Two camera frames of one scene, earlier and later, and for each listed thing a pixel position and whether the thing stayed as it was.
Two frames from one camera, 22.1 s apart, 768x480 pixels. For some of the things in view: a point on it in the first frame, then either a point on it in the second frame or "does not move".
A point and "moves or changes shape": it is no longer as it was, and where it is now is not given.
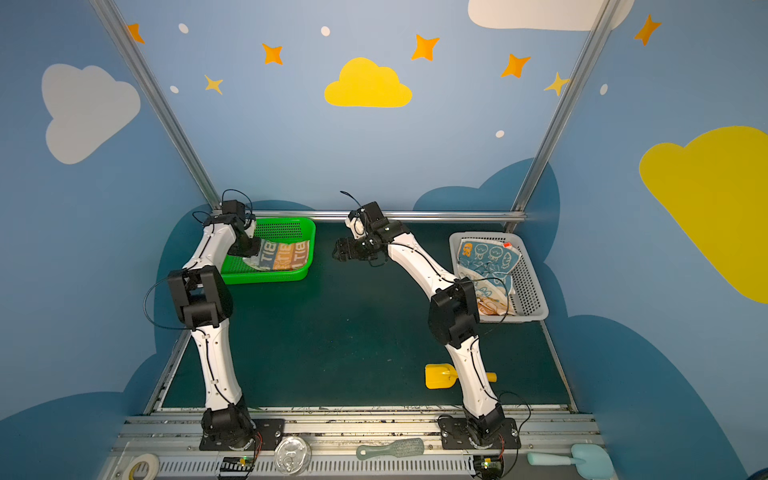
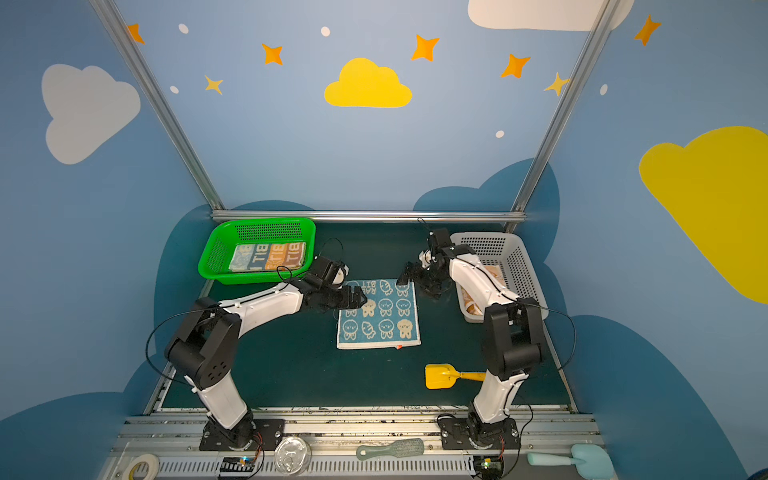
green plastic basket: (285, 254) does not move
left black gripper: (246, 245) to (346, 297)
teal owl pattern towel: (489, 263) to (389, 318)
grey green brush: (397, 448) does not move
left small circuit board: (236, 467) does not move
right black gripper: (349, 248) to (428, 281)
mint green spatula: (593, 461) does not move
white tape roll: (152, 462) does not move
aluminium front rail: (341, 447) does not move
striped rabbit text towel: (275, 256) moves or changes shape
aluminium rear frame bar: (394, 213) does not move
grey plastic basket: (530, 299) does not move
